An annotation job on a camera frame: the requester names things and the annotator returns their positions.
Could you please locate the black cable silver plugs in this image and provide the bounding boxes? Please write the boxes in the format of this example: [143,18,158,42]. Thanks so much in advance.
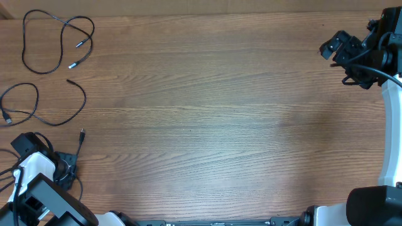
[21,9,95,75]

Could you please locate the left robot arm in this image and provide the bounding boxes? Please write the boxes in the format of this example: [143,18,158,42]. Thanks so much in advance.
[1,132,137,226]

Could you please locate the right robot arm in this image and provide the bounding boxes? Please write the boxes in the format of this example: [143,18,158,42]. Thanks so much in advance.
[282,6,401,226]

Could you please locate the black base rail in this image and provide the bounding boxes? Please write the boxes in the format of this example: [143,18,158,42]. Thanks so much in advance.
[134,217,300,226]

